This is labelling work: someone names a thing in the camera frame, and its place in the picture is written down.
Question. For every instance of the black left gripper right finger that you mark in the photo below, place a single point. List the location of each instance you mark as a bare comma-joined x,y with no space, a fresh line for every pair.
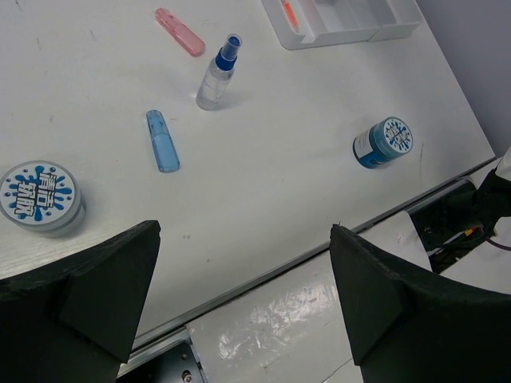
407,324

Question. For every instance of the clear spray bottle blue cap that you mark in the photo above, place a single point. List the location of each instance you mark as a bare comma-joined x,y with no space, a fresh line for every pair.
218,74

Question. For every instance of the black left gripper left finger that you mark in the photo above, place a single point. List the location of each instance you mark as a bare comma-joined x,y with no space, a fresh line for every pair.
75,319

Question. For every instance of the pink translucent cap case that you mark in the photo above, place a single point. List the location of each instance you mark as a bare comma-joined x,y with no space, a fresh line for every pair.
188,40

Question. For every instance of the white divided organizer tray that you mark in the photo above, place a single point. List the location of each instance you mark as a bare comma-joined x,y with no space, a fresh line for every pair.
325,23

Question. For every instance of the blue translucent cap case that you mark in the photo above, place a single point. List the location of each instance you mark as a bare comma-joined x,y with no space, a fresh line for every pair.
164,150

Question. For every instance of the flat round blue-label tin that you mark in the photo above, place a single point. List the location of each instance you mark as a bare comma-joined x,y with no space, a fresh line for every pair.
43,198

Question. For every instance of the small blue jar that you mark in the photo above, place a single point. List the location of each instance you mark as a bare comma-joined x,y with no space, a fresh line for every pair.
384,142

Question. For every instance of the orange highlighter pen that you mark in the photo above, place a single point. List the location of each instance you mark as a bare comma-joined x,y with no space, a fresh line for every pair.
290,15

